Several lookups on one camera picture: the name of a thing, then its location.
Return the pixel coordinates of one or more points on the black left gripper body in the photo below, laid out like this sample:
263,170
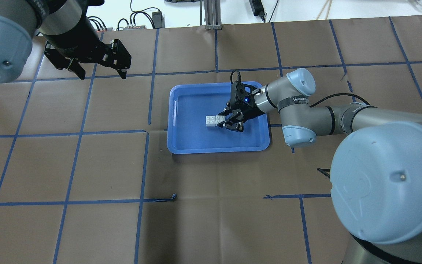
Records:
74,39

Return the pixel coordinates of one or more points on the brown paper table cover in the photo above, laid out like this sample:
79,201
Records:
86,176

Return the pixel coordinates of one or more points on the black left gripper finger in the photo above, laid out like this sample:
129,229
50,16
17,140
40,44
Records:
62,63
116,56

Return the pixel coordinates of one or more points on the blue plastic tray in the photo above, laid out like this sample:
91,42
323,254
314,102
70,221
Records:
187,132

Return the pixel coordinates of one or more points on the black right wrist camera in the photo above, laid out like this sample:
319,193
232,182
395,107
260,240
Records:
242,96

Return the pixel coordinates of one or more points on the aluminium frame post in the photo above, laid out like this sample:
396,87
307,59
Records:
210,14

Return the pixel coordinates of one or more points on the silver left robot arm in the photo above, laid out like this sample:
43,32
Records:
20,21

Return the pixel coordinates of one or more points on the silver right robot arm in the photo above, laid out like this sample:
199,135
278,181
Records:
376,171

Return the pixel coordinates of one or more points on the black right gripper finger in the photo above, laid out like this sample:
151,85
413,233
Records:
228,113
237,126

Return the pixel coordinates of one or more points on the black power adapter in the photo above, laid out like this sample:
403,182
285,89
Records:
157,20

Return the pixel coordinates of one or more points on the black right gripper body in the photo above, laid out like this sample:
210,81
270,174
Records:
249,111

